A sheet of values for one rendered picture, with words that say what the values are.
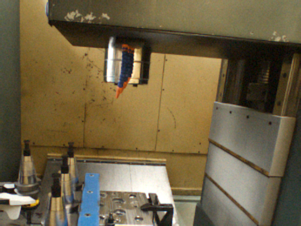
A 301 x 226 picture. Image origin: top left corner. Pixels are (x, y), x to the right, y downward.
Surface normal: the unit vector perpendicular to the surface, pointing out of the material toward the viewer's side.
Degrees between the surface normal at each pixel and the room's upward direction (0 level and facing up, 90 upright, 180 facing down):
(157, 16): 90
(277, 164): 90
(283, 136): 90
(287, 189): 90
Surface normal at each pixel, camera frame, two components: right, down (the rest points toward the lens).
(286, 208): -0.99, -0.05
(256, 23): 0.08, 0.24
